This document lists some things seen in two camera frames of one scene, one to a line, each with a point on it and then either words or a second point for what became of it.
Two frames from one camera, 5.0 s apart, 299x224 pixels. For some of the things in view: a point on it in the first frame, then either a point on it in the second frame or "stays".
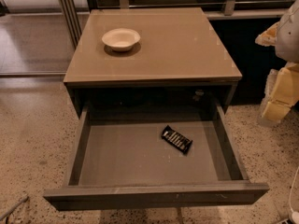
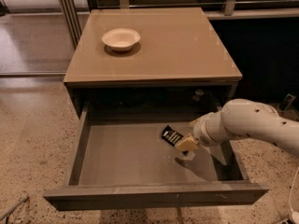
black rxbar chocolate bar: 177,139 stays
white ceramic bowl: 121,39 stays
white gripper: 289,36 → 202,132
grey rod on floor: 8,212 stays
